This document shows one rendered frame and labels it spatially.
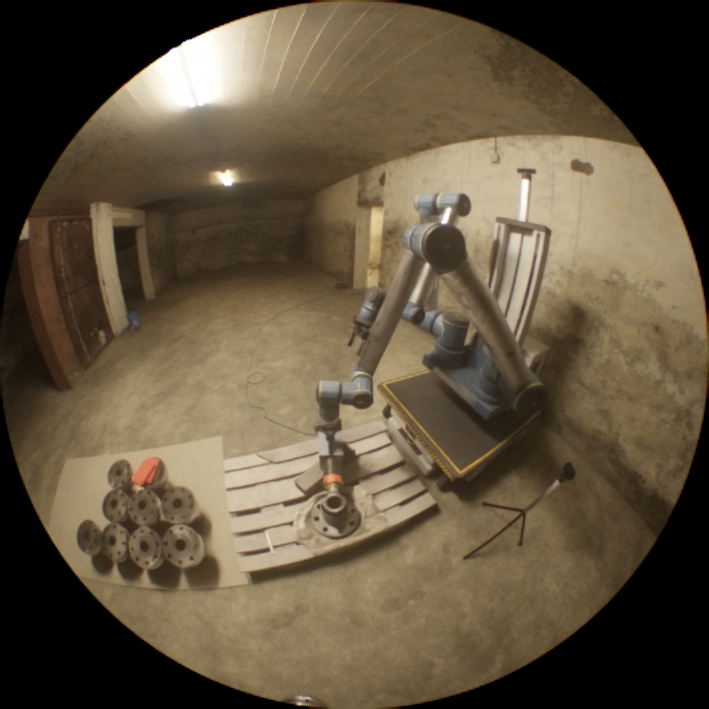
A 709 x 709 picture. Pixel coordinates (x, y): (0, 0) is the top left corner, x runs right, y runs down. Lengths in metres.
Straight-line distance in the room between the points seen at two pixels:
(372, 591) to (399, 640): 0.36
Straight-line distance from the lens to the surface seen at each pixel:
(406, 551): 1.56
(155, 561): 1.59
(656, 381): 2.55
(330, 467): 1.31
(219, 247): 10.96
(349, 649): 1.54
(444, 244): 0.74
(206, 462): 1.99
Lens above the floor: 1.50
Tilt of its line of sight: 31 degrees down
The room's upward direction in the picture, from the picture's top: 3 degrees clockwise
